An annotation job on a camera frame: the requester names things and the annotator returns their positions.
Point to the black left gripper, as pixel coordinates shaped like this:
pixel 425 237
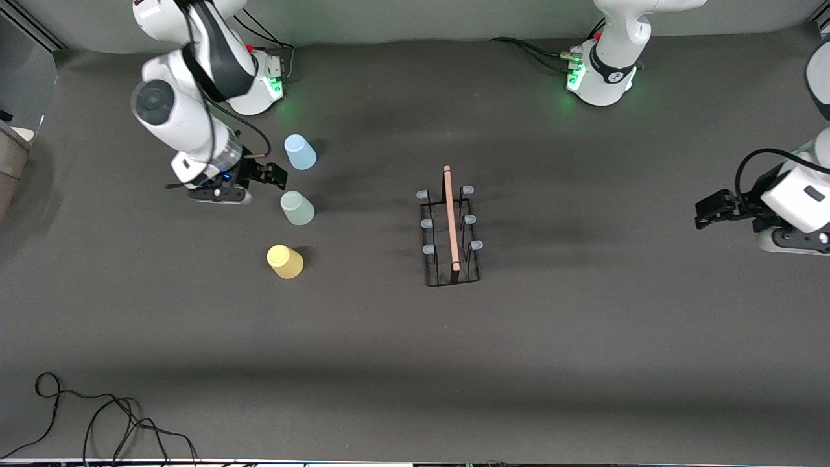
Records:
pixel 744 204

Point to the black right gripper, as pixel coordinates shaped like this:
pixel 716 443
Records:
pixel 249 173

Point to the pale green plastic cup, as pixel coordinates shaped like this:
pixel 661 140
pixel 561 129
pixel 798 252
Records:
pixel 297 209

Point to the yellow plastic cup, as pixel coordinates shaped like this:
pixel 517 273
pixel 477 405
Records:
pixel 284 262

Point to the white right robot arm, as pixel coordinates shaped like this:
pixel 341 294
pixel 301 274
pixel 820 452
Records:
pixel 175 117

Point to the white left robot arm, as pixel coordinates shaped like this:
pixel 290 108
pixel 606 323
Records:
pixel 613 39

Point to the light blue plastic cup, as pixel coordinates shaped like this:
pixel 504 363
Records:
pixel 300 153

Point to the beige box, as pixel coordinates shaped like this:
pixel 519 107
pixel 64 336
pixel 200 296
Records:
pixel 13 168

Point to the dark grey table cloth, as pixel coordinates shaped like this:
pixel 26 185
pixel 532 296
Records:
pixel 519 389

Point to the dark metal frame rail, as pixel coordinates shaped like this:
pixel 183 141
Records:
pixel 40 30
pixel 825 27

